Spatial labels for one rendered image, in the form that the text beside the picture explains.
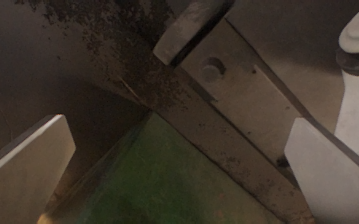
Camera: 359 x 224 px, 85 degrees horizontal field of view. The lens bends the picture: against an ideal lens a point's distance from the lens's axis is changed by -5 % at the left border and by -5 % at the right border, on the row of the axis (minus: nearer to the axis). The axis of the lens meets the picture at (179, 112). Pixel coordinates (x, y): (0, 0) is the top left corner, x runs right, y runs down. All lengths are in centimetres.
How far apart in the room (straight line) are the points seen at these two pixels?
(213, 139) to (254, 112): 32
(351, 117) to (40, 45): 87
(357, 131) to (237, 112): 25
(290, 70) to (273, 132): 14
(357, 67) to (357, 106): 6
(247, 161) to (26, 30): 92
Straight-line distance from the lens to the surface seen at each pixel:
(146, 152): 60
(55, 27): 82
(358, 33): 35
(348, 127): 30
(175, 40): 42
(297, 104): 49
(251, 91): 45
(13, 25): 94
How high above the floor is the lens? 60
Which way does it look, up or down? 57 degrees down
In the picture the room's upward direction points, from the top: 157 degrees counter-clockwise
